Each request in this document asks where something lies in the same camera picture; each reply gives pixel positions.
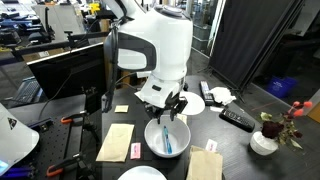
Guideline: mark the blue plastic bin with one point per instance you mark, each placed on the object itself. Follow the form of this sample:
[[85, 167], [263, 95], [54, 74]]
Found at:
[[281, 86]]

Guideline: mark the crumpled white tissue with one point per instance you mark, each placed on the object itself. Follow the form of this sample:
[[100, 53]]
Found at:
[[222, 95]]

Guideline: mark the yellow sugar packet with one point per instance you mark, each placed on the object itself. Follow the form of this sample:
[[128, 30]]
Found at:
[[121, 108]]

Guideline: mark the large white round plate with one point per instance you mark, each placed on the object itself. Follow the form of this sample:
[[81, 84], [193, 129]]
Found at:
[[196, 105]]

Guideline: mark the tan napkin right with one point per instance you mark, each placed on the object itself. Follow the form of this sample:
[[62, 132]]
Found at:
[[204, 165]]

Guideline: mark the square brown paper napkin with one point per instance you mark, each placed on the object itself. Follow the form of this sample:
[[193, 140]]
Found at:
[[115, 142]]

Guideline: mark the black partition panel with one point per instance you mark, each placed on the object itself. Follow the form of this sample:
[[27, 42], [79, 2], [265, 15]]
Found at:
[[250, 36]]

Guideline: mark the black keyboard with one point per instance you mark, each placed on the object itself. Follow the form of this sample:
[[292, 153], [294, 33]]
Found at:
[[26, 90]]

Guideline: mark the short black remote control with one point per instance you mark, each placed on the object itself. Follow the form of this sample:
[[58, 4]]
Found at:
[[237, 119]]

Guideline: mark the black computer monitor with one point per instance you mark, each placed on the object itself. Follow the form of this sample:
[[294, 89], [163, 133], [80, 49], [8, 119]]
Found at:
[[66, 71]]

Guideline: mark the cup with black utensils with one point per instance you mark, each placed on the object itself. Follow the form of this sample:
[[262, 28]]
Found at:
[[263, 144]]

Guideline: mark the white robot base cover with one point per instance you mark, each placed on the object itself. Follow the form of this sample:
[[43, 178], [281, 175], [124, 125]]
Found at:
[[15, 140]]

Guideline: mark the blue marker pen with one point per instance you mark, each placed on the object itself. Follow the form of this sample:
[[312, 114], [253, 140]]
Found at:
[[167, 140]]

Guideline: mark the small white paper packet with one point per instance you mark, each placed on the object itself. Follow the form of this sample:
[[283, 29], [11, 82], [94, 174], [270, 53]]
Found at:
[[216, 109]]

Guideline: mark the black perforated mounting board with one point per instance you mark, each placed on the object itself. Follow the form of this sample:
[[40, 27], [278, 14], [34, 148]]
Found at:
[[56, 143]]

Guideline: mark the pink sweetener packet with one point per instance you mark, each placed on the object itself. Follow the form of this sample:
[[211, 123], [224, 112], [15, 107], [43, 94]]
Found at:
[[135, 151]]

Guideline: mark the long black TV remote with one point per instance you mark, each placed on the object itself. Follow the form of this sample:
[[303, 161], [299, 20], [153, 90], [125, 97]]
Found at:
[[206, 93]]

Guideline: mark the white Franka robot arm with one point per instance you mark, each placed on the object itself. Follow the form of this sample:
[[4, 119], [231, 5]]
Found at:
[[166, 40]]

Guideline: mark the pink and white packet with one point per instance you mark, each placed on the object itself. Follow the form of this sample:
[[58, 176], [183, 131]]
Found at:
[[211, 145]]

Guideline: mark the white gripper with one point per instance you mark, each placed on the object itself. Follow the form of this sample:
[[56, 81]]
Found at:
[[156, 90]]

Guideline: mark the white round bowl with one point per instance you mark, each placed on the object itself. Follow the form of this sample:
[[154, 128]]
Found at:
[[153, 141]]

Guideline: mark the small white round plate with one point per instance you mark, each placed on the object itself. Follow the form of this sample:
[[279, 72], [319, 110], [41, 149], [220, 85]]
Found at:
[[141, 174]]

